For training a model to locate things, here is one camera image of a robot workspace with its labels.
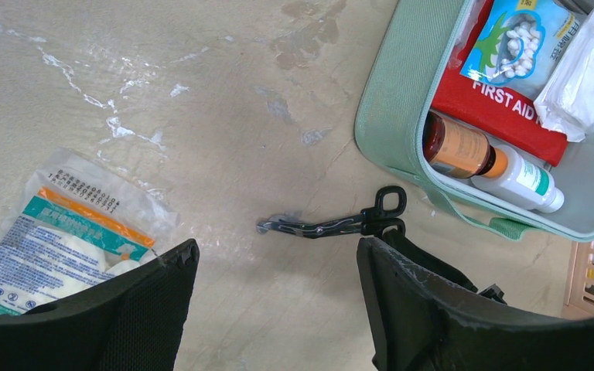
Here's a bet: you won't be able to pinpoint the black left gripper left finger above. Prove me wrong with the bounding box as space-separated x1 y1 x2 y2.
0 239 200 370

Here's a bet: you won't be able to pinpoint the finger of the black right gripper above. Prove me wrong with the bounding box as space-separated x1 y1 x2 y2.
381 230 507 305

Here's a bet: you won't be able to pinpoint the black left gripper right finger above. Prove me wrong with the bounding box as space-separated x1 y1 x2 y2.
357 238 594 370

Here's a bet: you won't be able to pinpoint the black handled scissors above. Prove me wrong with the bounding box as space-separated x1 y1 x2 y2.
257 185 408 239

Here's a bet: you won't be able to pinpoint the brown glass medicine bottle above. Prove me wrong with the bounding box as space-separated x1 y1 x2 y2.
422 111 508 179

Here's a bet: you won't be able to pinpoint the white bottle green label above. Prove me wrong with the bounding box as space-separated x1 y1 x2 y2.
470 145 565 213

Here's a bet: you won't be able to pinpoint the red first aid pouch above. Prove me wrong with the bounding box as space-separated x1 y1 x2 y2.
432 1 568 166

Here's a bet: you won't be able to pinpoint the blue wet wipes packet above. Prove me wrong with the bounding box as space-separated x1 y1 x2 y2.
460 0 585 100

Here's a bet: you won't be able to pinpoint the white gauze packets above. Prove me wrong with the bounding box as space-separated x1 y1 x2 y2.
534 7 594 143

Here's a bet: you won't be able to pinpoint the bandage box in bag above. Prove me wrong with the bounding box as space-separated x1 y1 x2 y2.
0 148 180 315

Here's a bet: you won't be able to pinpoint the mint green open case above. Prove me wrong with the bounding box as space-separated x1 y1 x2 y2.
354 1 594 241

